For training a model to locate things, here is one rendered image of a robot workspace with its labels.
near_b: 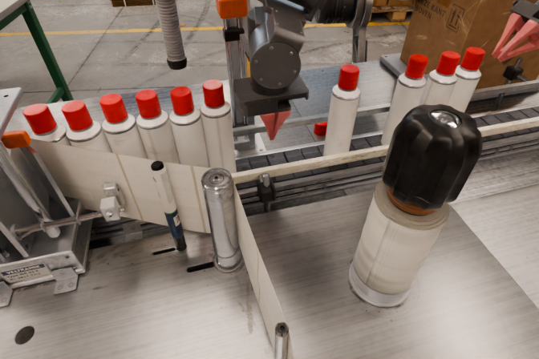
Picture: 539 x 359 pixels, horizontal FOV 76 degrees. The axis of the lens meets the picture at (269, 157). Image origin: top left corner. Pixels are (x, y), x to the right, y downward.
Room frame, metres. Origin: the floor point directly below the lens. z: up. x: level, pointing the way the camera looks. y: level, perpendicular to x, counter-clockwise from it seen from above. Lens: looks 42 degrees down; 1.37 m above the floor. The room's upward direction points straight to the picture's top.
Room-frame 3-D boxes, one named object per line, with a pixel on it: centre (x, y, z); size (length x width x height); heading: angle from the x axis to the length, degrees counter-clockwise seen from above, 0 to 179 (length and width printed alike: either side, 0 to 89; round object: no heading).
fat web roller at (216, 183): (0.30, 0.07, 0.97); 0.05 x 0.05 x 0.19
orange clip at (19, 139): (0.36, 0.33, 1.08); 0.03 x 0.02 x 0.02; 105
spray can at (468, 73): (0.62, -0.39, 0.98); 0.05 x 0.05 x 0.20
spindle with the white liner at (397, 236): (0.27, -0.17, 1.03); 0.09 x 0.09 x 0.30
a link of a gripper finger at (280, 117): (0.45, 0.01, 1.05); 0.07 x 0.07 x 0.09; 14
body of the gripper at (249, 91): (0.45, 0.00, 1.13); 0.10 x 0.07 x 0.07; 104
